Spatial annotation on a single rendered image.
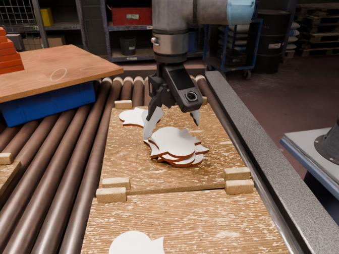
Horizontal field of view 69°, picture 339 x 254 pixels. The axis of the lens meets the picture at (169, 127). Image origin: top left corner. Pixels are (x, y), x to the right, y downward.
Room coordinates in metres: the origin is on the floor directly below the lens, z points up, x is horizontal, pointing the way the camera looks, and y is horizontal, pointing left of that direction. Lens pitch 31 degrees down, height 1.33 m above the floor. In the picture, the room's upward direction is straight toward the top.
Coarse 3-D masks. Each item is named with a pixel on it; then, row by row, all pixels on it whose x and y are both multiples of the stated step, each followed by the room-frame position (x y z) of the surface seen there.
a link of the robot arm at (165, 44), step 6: (156, 36) 0.51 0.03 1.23; (162, 36) 0.51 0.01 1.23; (168, 36) 0.50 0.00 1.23; (174, 36) 0.50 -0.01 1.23; (180, 36) 0.51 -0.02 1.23; (186, 36) 0.52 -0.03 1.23; (156, 42) 0.52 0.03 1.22; (162, 42) 0.51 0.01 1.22; (168, 42) 0.50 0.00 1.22; (174, 42) 0.50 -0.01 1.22; (180, 42) 0.51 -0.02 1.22; (186, 42) 0.52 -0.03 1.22; (156, 48) 0.52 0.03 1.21; (162, 48) 0.51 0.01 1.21; (168, 48) 0.50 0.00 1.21; (174, 48) 0.50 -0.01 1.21; (180, 48) 0.51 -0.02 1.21; (186, 48) 0.52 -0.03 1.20; (162, 54) 0.51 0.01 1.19; (168, 54) 0.50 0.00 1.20; (174, 54) 0.50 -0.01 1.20; (180, 54) 0.51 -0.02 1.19
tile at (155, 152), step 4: (152, 136) 0.55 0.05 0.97; (144, 140) 0.53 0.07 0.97; (148, 144) 0.52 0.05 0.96; (152, 144) 0.51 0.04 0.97; (152, 148) 0.50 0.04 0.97; (156, 148) 0.50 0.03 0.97; (152, 152) 0.48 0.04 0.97; (156, 152) 0.48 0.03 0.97; (152, 156) 0.47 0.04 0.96; (156, 156) 0.47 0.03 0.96; (160, 156) 0.47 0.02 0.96; (164, 156) 0.46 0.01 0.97; (168, 156) 0.46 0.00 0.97; (164, 160) 0.46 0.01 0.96; (168, 160) 0.46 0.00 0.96; (172, 160) 0.45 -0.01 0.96; (176, 160) 0.45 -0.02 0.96; (180, 160) 0.46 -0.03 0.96
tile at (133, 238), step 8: (128, 232) 0.27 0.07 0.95; (136, 232) 0.27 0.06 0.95; (120, 240) 0.26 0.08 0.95; (128, 240) 0.26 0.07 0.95; (136, 240) 0.26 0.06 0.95; (144, 240) 0.26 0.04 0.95; (160, 240) 0.26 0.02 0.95; (112, 248) 0.24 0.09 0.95; (120, 248) 0.24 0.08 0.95; (128, 248) 0.24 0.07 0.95; (136, 248) 0.24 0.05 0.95; (144, 248) 0.24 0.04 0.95; (152, 248) 0.24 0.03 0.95; (160, 248) 0.24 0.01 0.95
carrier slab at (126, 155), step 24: (120, 120) 0.69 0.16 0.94; (168, 120) 0.69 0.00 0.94; (192, 120) 0.69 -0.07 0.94; (216, 120) 0.69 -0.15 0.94; (120, 144) 0.56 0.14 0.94; (144, 144) 0.56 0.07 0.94; (216, 144) 0.56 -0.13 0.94; (120, 168) 0.46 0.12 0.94; (144, 168) 0.46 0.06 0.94; (168, 168) 0.46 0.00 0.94; (192, 168) 0.46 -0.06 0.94; (216, 168) 0.46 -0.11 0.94; (144, 192) 0.39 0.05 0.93; (168, 192) 0.39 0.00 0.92
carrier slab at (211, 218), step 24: (192, 192) 0.38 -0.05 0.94; (216, 192) 0.38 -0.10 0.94; (96, 216) 0.32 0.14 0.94; (120, 216) 0.32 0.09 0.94; (144, 216) 0.32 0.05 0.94; (168, 216) 0.32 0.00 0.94; (192, 216) 0.32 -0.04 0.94; (216, 216) 0.32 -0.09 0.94; (240, 216) 0.32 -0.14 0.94; (264, 216) 0.32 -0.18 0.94; (96, 240) 0.27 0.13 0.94; (168, 240) 0.27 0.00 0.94; (192, 240) 0.27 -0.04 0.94; (216, 240) 0.27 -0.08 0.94; (240, 240) 0.27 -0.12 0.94; (264, 240) 0.27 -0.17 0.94
